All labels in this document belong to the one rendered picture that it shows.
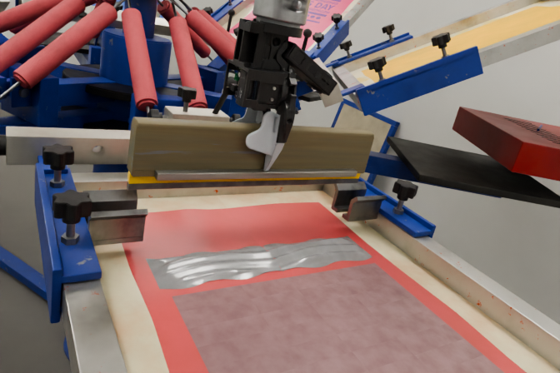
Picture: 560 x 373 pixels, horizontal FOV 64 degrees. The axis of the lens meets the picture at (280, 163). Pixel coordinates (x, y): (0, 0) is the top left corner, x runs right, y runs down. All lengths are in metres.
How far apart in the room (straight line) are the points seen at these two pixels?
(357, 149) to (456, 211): 2.19
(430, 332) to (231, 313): 0.26
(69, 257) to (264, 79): 0.32
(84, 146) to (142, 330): 0.40
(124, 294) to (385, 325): 0.33
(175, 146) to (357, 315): 0.33
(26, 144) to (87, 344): 0.43
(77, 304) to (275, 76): 0.36
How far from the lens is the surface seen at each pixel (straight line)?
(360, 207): 0.83
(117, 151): 0.85
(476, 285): 0.75
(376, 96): 1.13
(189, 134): 0.61
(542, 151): 1.41
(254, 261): 0.67
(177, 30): 1.26
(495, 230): 2.81
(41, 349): 1.95
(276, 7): 0.61
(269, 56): 0.63
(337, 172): 0.75
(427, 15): 3.20
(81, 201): 0.57
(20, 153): 0.83
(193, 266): 0.63
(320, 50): 1.83
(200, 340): 0.54
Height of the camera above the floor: 1.31
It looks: 19 degrees down
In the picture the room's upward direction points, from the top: 12 degrees clockwise
